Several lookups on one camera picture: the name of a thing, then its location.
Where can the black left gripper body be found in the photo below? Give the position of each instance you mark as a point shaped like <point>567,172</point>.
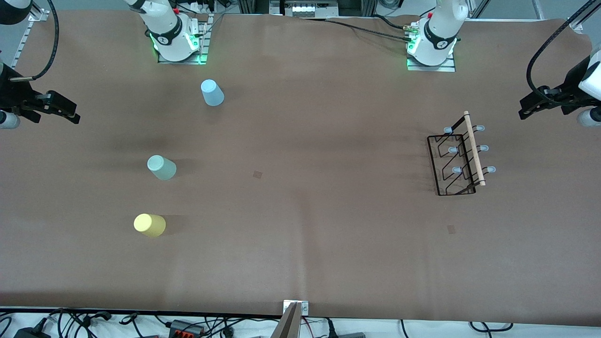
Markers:
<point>567,92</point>

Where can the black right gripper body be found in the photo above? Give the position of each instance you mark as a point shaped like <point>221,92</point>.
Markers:
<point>10,96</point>

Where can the mint green plastic cup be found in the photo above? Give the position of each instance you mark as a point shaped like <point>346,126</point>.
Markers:
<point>162,168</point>

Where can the yellow plastic cup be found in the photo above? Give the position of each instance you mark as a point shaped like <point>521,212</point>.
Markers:
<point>150,225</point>

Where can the light blue plastic cup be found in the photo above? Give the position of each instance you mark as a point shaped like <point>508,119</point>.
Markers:
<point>212,93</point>

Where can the white socket strip with plugs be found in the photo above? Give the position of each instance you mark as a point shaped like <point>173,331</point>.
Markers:
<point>202,6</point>

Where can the black red power adapter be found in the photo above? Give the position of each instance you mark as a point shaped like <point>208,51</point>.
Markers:
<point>187,327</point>

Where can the white power strip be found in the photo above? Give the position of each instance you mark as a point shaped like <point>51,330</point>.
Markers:
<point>305,8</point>

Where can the black power plug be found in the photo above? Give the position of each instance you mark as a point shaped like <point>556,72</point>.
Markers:
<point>331,328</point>

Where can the grey aluminium profile bar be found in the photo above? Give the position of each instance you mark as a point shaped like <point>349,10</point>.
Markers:
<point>287,325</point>

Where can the silver aluminium rail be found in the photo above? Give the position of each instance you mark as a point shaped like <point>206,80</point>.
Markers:
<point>23,44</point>
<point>576,24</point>

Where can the silver aluminium post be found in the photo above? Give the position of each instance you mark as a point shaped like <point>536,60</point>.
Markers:
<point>479,7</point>
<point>538,8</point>

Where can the black metal frame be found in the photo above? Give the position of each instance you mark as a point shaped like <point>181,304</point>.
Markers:
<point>253,5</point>

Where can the small metal bracket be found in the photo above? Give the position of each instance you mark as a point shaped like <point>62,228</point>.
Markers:
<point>304,307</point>

